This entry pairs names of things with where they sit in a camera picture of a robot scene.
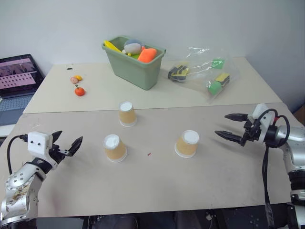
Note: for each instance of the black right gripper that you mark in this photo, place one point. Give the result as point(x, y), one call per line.
point(250, 133)

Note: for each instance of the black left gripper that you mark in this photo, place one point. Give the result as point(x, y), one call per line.
point(56, 155)

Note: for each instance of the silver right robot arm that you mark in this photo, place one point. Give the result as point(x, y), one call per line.
point(294, 148)

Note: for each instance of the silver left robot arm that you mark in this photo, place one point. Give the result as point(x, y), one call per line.
point(20, 186)

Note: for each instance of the green round toy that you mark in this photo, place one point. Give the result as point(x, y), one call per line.
point(213, 87)

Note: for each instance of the yellow sponge with black base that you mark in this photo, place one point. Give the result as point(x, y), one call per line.
point(222, 79)

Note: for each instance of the brown paper cup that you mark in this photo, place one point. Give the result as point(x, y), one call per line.
point(187, 145)
point(114, 149)
point(128, 115)

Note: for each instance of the orange tangerine toy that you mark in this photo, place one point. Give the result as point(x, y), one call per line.
point(79, 91)

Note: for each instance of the clear plastic bag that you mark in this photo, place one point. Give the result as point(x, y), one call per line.
point(200, 76)

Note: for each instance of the small pink toy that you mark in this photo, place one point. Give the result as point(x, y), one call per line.
point(73, 80)

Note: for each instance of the small black scrap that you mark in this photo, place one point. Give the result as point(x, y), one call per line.
point(69, 69)

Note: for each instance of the black yellow toy car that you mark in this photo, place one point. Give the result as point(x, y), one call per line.
point(178, 73)

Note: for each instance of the open laptop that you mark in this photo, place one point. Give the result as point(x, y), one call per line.
point(16, 76)

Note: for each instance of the dark rounded shape under table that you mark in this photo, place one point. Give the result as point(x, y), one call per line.
point(114, 221)

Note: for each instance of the green plastic bin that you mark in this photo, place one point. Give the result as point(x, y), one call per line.
point(133, 70)

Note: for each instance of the yellow banana toy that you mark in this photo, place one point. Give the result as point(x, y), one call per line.
point(112, 46)

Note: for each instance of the small white yellow toy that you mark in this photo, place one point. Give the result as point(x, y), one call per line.
point(126, 52)

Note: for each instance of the lime green toy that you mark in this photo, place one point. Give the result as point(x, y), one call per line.
point(135, 57)

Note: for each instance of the orange plush toy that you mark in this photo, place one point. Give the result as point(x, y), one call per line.
point(146, 55)

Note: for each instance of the grey blue plush ball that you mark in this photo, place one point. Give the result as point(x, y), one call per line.
point(132, 46)

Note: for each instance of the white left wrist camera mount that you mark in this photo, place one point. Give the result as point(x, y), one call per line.
point(38, 144)

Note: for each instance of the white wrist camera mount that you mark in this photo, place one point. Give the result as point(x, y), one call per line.
point(38, 144)
point(267, 124)

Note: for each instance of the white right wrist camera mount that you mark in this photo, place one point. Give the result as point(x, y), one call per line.
point(267, 124)

